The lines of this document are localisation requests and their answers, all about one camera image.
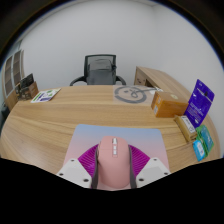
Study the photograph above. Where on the pink computer mouse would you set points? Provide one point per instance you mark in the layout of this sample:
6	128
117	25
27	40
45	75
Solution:
113	163

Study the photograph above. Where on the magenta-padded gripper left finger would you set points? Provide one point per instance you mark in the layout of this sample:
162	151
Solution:
75	171

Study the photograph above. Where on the orange brown box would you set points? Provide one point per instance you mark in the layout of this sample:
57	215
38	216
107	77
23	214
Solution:
168	105

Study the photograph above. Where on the white green purple leaflet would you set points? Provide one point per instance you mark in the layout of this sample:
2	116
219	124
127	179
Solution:
45	95

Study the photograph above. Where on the grey backpack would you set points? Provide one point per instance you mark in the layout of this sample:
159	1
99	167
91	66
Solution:
100	71

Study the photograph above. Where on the black printed box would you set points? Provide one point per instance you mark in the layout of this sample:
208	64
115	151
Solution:
26	81

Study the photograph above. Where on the blue packet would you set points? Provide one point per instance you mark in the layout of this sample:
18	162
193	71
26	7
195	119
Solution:
199	150

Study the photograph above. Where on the wooden side desk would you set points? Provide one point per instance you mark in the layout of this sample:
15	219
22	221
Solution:
160	78

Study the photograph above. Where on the pink blue gradient mouse pad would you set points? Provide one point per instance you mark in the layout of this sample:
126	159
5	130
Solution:
116	130

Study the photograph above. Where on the black mesh office chair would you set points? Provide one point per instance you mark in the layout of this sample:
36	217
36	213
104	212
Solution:
87	60

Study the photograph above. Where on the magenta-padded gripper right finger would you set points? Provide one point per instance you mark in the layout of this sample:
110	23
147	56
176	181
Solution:
151	170

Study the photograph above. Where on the purple package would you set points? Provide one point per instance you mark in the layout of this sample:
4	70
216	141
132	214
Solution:
200	103

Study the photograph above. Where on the small tan box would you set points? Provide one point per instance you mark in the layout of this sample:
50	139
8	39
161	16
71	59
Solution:
186	128

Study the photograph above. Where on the wooden shelf cabinet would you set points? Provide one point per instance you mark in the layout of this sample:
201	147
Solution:
11	71

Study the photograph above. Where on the clear bag with round print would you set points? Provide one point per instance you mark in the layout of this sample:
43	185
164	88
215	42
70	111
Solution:
131	94

